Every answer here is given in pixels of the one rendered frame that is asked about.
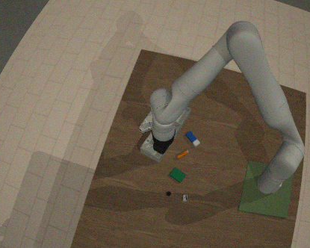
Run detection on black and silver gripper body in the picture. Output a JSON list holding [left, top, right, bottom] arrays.
[[139, 111, 176, 154]]

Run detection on blue and white eraser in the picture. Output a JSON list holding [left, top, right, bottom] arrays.
[[186, 131, 200, 147]]

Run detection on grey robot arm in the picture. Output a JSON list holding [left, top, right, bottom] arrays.
[[149, 21, 305, 193]]

